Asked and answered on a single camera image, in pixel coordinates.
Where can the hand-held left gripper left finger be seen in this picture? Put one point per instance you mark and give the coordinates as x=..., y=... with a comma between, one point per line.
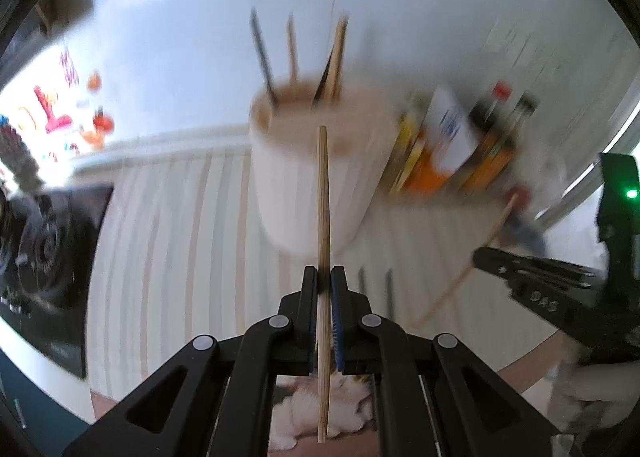
x=312, y=322

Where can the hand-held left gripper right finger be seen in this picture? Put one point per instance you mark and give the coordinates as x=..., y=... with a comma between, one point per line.
x=339, y=322

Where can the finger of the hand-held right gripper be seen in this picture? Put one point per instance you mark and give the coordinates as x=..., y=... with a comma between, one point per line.
x=530, y=269
x=555, y=307

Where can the light wooden chopstick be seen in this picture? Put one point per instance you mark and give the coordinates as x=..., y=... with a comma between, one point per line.
x=339, y=57
x=450, y=287
x=293, y=52
x=324, y=197

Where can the beige cylindrical chopstick holder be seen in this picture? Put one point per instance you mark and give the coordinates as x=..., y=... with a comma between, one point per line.
x=290, y=187

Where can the person's right hand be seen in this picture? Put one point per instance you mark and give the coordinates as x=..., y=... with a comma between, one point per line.
x=600, y=392

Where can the clear plastic bag with red contents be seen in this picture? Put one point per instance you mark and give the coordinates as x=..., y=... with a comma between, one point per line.
x=522, y=197

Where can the black cap soy sauce bottle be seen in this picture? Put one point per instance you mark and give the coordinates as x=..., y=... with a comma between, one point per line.
x=522, y=109

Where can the striped cat print table mat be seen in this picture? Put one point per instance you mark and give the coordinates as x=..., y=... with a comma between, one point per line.
x=175, y=237

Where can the yellow seasoning box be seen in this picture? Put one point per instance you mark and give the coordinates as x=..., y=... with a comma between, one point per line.
x=407, y=137

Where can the red cap sauce bottle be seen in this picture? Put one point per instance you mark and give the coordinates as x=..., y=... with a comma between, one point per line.
x=500, y=89

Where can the black gas stove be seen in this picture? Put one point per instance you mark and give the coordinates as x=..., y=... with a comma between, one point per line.
x=50, y=247

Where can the teal cabinet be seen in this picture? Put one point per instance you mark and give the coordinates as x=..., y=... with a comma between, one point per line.
x=30, y=402

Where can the black range hood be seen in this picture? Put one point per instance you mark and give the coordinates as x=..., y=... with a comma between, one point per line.
x=30, y=32

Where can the colourful wall stickers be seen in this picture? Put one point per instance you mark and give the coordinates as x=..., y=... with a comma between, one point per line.
x=55, y=122

